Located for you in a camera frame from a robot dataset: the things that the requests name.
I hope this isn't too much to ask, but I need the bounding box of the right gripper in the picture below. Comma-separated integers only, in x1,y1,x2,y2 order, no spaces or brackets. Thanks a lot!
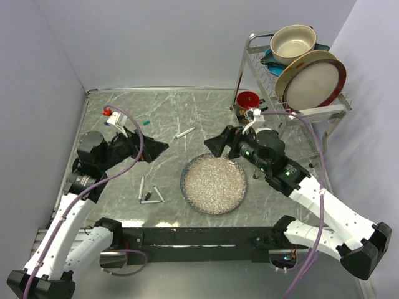
204,125,271,173

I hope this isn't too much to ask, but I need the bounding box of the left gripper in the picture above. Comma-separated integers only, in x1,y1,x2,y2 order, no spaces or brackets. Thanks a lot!
98,124,168,171

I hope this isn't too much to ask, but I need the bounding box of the white pen teal tip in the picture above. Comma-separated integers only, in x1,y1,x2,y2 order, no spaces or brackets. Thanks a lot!
175,127,195,139

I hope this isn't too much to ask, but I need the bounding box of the white pen light blue tip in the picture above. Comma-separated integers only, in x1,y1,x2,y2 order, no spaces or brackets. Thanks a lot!
138,176,145,201

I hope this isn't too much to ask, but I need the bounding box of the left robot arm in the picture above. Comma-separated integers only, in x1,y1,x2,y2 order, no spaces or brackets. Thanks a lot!
7,131,169,298

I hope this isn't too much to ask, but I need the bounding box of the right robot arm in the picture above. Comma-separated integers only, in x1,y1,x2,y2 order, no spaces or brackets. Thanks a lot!
204,125,392,280

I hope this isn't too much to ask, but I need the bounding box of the white pen dark blue tip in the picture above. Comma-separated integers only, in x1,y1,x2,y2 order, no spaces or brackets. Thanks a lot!
140,200,163,204

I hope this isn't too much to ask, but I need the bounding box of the speckled blue rim plate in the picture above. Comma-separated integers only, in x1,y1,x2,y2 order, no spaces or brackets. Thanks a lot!
180,153,247,216

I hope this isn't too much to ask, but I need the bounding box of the red skull mug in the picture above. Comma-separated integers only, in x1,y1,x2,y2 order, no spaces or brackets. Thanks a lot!
233,91,268,124

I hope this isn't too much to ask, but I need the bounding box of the metal dish rack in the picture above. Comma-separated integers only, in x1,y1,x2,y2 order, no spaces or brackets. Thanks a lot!
230,31,352,168

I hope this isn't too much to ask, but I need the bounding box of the blue dish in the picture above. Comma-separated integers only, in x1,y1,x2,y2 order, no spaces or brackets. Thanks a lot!
261,43,330,77

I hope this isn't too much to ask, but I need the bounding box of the beige plate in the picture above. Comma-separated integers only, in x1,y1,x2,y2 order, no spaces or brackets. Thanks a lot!
274,50,337,100

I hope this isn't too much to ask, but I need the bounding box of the brown rim white plate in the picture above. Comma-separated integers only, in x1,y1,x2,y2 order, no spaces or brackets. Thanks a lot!
282,59,347,112

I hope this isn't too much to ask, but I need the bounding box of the cream ceramic bowl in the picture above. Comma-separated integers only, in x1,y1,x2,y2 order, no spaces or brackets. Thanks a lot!
270,24,317,65

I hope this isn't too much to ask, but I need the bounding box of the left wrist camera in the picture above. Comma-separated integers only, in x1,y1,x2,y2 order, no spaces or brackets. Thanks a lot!
102,108,128,137

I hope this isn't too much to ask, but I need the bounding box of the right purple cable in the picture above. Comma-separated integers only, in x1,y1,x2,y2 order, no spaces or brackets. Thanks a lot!
261,109,328,299

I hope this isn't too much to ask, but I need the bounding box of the purple cable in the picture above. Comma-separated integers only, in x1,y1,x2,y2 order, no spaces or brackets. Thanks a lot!
18,104,145,299
261,109,328,299

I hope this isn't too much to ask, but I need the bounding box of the black base frame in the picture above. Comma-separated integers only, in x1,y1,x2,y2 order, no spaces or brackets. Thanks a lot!
93,217,312,270

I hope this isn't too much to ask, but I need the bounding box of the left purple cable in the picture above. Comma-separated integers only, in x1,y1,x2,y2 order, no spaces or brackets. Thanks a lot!
18,104,145,299

